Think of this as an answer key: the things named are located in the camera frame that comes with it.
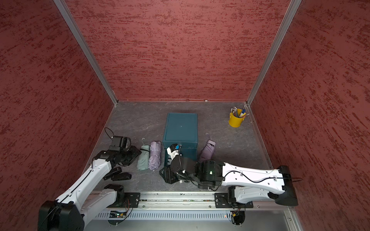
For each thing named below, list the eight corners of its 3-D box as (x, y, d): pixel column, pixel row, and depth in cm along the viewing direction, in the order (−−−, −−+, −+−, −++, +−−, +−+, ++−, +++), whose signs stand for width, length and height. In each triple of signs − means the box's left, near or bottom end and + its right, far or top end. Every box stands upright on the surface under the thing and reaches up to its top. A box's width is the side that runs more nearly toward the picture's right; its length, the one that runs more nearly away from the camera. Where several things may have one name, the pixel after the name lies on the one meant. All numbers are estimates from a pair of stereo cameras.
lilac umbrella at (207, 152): (199, 160, 90) (199, 159, 88) (206, 141, 99) (206, 139, 97) (209, 164, 88) (210, 163, 86) (215, 144, 97) (216, 142, 95)
